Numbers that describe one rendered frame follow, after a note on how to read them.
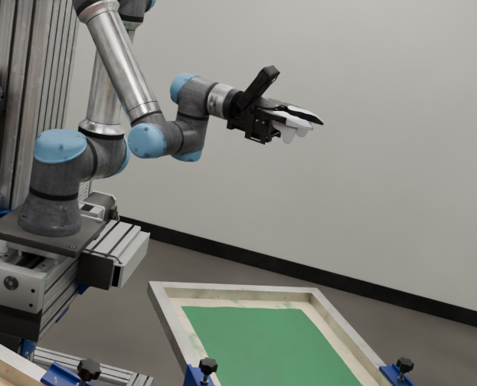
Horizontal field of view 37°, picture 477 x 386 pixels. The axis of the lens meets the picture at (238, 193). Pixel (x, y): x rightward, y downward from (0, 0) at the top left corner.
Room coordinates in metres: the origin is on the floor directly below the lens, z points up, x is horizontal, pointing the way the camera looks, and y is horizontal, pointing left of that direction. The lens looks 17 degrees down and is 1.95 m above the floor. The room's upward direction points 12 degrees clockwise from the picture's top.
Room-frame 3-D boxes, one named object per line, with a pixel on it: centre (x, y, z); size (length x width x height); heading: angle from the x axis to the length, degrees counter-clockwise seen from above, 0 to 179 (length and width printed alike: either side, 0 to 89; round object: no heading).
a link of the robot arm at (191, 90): (1.62, 0.14, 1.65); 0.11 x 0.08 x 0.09; 62
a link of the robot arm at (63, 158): (1.64, 0.43, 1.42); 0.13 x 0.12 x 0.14; 152
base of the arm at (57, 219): (1.63, 0.44, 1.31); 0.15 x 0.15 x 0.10
